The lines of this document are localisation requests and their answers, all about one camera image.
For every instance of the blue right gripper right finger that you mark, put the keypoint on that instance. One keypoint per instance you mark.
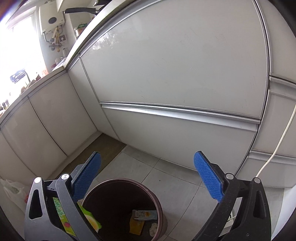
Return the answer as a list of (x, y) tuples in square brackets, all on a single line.
[(209, 175)]

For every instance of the white plastic shopping bag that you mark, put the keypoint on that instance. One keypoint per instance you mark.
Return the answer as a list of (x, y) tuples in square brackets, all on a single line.
[(16, 192)]

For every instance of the black pan on counter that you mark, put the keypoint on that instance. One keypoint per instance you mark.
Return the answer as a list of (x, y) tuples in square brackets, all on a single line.
[(92, 11)]

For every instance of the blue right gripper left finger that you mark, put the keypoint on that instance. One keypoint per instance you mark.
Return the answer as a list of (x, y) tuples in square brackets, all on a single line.
[(83, 175)]

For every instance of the white kitchen cabinets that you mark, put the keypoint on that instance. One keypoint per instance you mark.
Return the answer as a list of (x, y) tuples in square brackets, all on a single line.
[(169, 78)]

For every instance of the white wall water heater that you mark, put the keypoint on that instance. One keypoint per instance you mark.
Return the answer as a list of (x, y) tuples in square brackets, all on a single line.
[(49, 17)]

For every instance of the brown trash bin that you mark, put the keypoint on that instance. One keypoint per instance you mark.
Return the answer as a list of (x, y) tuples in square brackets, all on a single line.
[(112, 203)]

